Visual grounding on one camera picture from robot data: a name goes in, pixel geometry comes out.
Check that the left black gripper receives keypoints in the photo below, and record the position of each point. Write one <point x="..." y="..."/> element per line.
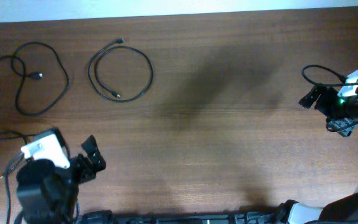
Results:
<point x="87" y="172"/>

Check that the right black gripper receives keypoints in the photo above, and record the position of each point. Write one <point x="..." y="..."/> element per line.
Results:
<point x="321" y="100"/>

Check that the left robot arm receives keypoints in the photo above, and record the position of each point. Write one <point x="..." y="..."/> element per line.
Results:
<point x="48" y="185"/>

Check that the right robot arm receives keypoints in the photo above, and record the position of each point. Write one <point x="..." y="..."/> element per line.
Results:
<point x="343" y="120"/>

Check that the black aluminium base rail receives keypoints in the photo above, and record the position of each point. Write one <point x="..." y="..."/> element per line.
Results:
<point x="213" y="217"/>

